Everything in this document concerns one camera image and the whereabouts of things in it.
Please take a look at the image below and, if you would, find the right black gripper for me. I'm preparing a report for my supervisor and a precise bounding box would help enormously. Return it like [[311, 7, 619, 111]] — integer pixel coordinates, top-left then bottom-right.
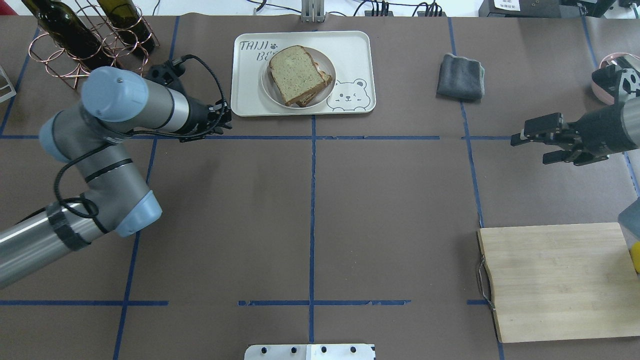
[[510, 68, 640, 166]]

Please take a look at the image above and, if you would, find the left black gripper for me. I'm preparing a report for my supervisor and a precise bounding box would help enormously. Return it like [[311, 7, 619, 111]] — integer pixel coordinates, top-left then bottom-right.
[[146, 59, 232, 142]]

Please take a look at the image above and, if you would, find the bread slice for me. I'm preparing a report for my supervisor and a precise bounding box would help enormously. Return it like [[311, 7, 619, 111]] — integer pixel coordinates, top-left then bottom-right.
[[269, 45, 323, 107], [295, 61, 333, 107]]

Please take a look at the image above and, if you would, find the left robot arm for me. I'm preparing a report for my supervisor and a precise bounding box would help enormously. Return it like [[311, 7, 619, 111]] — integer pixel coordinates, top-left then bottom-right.
[[1, 54, 231, 289]]

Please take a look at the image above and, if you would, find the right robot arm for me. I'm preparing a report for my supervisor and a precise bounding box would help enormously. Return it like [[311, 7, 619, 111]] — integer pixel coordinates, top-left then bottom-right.
[[510, 52, 640, 166]]

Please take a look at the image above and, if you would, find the cream bear serving tray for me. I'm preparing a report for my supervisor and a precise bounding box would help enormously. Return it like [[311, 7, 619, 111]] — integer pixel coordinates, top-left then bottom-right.
[[230, 30, 377, 117]]

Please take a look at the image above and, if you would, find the pink bowl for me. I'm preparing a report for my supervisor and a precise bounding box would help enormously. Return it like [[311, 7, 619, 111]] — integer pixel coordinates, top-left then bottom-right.
[[590, 52, 640, 106]]

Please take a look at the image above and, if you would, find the folded grey cloth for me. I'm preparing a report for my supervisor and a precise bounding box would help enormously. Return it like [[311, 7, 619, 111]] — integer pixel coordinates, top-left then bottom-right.
[[436, 53, 485, 101]]

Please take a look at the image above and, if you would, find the yellow lemon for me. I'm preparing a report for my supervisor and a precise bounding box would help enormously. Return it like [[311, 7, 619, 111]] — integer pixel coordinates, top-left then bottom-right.
[[629, 241, 640, 275]]

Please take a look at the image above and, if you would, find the dark wine bottle right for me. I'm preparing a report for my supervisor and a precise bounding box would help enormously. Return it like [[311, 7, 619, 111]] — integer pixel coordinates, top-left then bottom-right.
[[98, 0, 156, 58]]

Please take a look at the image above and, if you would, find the dark wine bottle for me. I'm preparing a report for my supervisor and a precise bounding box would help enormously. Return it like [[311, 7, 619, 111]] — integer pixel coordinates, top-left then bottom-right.
[[22, 0, 123, 90], [98, 0, 156, 58]]

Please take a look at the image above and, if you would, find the wooden cutting board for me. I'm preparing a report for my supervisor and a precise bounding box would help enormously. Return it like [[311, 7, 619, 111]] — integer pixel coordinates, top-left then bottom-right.
[[477, 222, 640, 343]]

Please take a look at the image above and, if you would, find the dark wine bottle left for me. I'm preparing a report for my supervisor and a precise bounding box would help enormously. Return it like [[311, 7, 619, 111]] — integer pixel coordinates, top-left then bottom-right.
[[22, 0, 123, 90]]

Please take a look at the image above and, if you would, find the copper wire bottle rack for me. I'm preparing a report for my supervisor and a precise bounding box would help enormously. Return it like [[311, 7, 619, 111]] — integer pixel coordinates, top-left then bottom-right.
[[23, 0, 159, 90]]

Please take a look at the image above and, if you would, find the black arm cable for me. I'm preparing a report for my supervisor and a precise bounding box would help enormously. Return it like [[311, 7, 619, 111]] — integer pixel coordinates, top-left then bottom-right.
[[54, 54, 228, 221]]

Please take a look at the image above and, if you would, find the white wire cup rack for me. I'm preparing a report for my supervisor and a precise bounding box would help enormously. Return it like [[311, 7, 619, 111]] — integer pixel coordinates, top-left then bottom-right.
[[0, 66, 18, 103]]

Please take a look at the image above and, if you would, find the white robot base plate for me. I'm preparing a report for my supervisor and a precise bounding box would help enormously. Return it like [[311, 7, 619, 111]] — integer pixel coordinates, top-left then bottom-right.
[[244, 343, 377, 360]]

